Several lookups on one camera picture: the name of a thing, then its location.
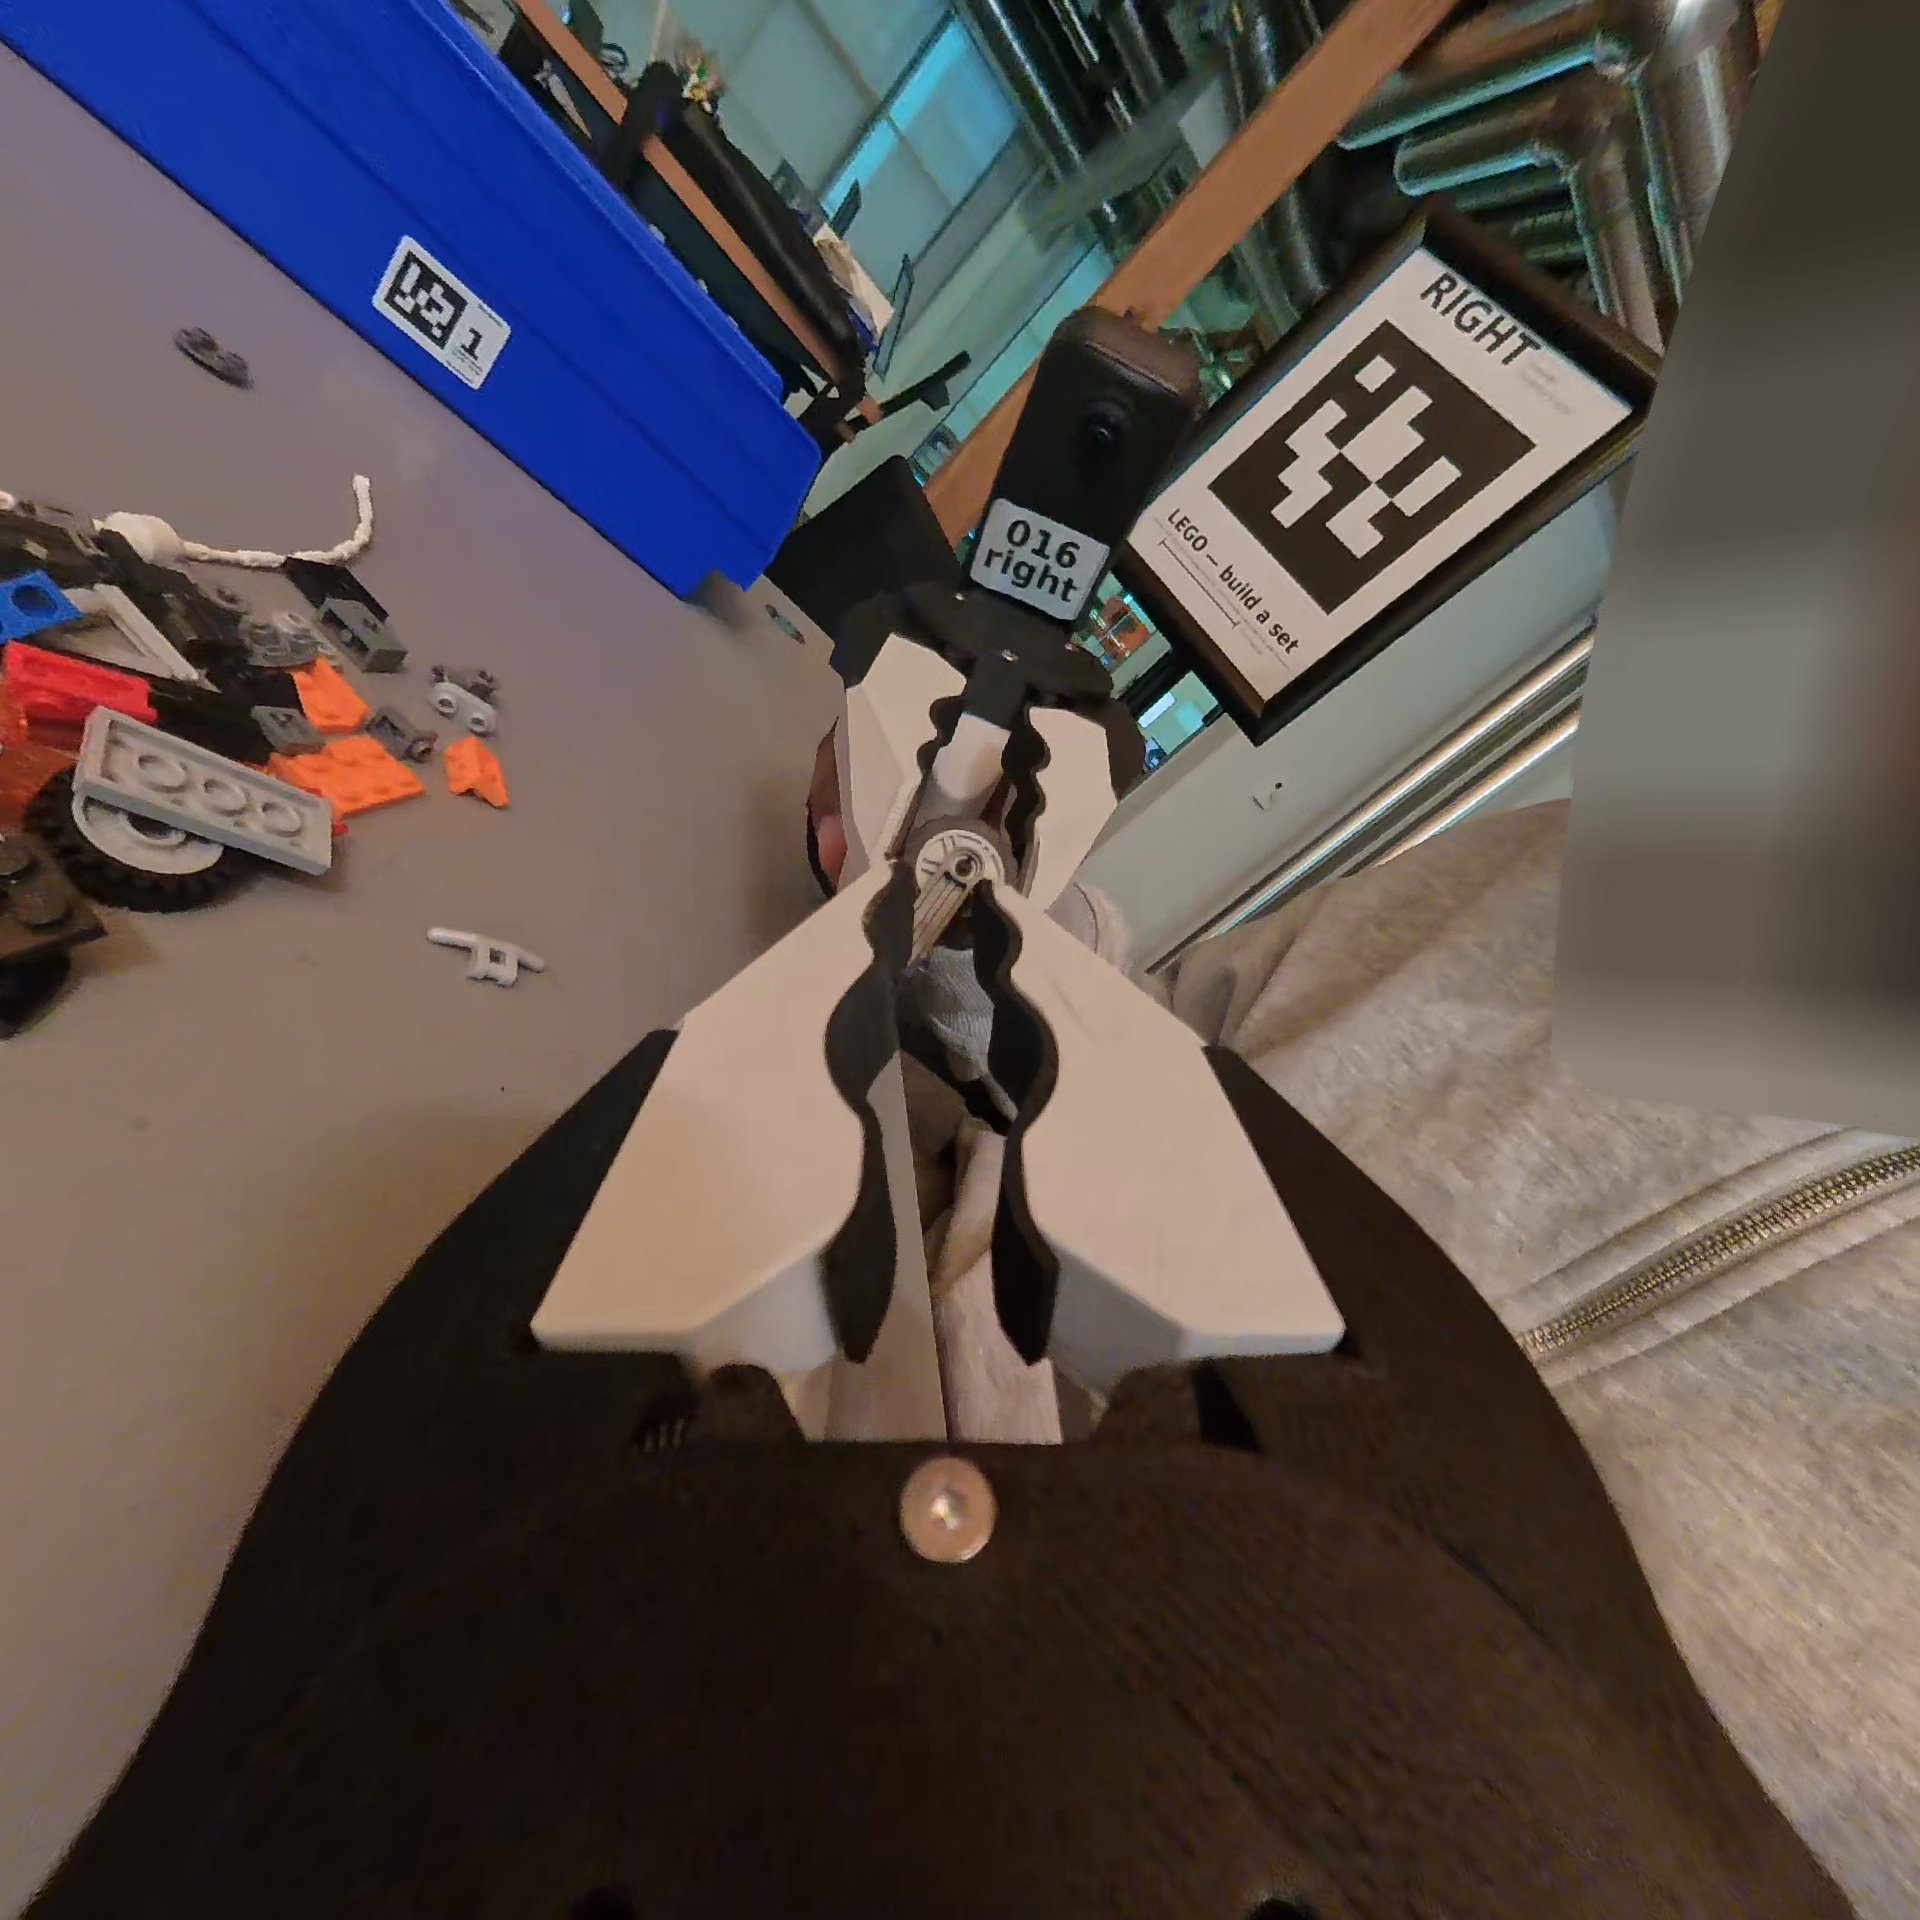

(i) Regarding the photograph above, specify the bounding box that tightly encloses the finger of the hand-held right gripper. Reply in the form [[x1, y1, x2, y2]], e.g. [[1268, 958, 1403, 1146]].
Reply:
[[835, 626, 981, 903], [1009, 697, 1145, 905]]

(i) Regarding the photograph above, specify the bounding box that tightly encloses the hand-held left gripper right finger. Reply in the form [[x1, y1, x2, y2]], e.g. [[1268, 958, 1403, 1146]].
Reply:
[[983, 885, 1348, 1389]]

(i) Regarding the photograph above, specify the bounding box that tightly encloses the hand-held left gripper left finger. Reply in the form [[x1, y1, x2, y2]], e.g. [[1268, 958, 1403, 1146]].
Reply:
[[527, 881, 921, 1374]]

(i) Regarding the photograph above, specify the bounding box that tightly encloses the small lego wheel assembly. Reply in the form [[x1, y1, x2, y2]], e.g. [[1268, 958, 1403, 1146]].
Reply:
[[895, 815, 1011, 961]]

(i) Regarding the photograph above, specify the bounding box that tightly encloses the pile of loose lego pieces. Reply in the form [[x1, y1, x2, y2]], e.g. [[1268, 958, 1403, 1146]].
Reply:
[[0, 487, 515, 1038]]

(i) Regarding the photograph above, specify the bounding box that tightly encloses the person's right hand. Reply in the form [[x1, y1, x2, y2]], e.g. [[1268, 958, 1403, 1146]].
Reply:
[[805, 717, 850, 903]]

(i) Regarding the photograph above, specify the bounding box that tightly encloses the black framed code sign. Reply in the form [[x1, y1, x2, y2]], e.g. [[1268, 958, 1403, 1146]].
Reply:
[[1118, 194, 1659, 744]]

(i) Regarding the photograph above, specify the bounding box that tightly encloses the square code sticker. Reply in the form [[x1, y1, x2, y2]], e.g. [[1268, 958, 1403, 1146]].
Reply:
[[373, 234, 513, 392]]

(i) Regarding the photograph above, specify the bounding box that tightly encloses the blue plastic storage bin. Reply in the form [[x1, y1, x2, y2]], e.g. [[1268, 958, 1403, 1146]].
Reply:
[[0, 0, 825, 601]]

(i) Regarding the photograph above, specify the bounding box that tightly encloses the aluminium frame rail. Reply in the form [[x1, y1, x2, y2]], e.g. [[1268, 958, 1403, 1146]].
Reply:
[[1140, 622, 1595, 969]]

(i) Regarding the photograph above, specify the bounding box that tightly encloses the silver ventilation duct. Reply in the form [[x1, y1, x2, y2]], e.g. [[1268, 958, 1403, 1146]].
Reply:
[[961, 0, 1337, 287], [1335, 0, 1787, 325]]

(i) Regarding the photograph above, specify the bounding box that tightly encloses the white lego chain with ball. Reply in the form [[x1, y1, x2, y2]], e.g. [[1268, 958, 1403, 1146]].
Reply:
[[93, 474, 375, 572]]

